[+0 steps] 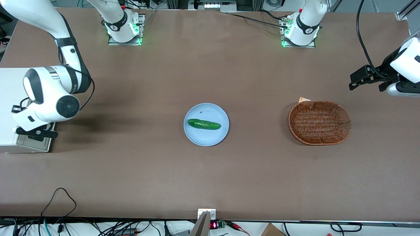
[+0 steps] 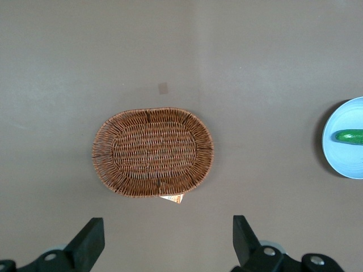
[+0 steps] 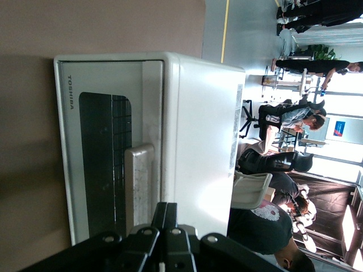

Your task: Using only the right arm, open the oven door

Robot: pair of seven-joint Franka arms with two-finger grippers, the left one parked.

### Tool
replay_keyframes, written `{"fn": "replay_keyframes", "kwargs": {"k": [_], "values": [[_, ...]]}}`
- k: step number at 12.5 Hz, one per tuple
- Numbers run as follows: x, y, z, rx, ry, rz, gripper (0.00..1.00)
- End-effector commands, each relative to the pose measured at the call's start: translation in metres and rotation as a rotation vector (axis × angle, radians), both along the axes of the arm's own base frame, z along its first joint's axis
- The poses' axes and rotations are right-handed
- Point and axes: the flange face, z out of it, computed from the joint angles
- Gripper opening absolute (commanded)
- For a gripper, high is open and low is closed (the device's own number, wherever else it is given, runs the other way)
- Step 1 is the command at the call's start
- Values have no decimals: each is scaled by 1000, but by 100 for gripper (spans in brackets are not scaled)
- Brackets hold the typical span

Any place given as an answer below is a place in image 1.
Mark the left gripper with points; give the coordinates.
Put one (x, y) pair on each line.
(386, 68)

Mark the green cucumber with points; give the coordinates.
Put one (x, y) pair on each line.
(203, 124)

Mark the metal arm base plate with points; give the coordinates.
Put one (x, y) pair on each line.
(113, 42)
(297, 46)

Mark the grey equipment box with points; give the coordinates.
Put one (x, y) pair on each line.
(213, 5)

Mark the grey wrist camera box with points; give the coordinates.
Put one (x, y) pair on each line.
(402, 89)

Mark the white toaster oven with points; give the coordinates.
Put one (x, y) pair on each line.
(10, 105)

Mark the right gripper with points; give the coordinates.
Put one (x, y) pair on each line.
(36, 138)

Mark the red LED display module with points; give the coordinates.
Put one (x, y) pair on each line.
(214, 225)

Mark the oval brown wicker basket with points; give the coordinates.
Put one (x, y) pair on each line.
(320, 123)

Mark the aluminium frame profile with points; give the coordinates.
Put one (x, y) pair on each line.
(407, 9)

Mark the orange paper basket tag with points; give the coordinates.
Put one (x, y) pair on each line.
(303, 99)

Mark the light blue round plate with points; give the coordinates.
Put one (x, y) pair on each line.
(206, 139)

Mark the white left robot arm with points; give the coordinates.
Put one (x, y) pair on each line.
(306, 19)

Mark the metal table edge bracket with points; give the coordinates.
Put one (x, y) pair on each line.
(213, 214)

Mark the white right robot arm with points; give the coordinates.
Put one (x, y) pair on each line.
(46, 95)

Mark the brown cardboard piece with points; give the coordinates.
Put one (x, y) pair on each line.
(272, 230)

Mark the grey camera mount bar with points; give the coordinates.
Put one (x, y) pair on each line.
(200, 226)

